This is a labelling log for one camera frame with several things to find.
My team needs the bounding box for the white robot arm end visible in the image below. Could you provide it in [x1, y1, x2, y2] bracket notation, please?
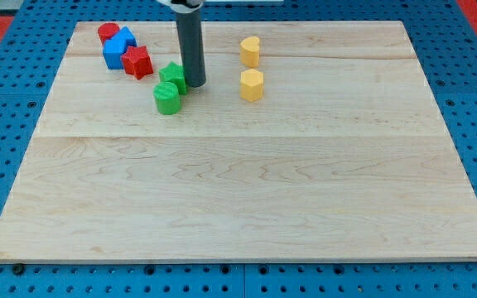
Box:
[157, 0, 205, 14]

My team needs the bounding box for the green cylinder block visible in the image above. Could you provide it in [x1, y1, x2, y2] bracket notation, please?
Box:
[153, 82, 181, 115]

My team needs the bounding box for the yellow hexagon block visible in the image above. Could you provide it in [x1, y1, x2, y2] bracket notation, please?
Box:
[239, 69, 264, 102]

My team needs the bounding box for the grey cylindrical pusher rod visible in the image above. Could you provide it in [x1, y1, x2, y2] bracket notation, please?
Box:
[176, 9, 206, 88]

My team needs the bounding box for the blue cube block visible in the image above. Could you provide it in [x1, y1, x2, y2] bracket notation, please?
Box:
[103, 26, 137, 70]

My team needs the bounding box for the red star block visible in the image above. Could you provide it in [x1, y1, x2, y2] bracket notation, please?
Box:
[121, 46, 154, 79]

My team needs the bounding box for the green star block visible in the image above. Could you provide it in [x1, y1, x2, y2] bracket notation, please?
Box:
[159, 62, 188, 95]

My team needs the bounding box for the wooden board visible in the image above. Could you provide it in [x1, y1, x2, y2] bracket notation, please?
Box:
[0, 21, 477, 264]

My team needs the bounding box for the red cylinder block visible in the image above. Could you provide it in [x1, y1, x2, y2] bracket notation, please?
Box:
[97, 22, 120, 45]

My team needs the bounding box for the yellow heart block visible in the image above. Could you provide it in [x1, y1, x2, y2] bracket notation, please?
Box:
[239, 36, 260, 68]

